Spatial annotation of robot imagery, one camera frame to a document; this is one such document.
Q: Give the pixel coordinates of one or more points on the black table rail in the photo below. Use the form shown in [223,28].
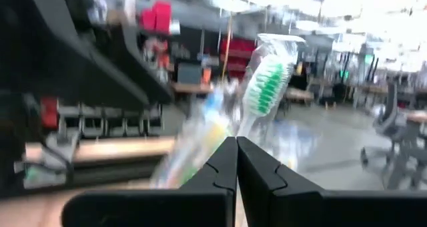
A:
[116,170]

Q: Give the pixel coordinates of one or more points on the red storage bin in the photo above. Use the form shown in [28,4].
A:
[156,18]

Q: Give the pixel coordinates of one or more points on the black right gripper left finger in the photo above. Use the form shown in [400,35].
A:
[200,203]

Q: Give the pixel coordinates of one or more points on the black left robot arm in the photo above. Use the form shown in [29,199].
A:
[66,53]

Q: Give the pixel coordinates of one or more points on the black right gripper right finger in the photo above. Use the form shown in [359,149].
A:
[283,200]

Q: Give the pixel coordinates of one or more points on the green toothbrush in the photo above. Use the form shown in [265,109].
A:
[267,86]

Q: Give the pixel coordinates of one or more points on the red tool cabinet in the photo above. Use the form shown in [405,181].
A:
[237,56]

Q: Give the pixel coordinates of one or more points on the yellow toothbrush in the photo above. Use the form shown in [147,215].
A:
[217,133]

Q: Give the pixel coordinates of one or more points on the clear cup of toothbrushes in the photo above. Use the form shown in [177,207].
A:
[189,175]

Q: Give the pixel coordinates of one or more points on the black monitor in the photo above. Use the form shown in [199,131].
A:
[189,73]

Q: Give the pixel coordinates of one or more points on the grey office chair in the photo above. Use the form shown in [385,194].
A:
[393,120]

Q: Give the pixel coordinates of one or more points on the blue toothbrush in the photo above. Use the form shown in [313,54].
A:
[213,100]

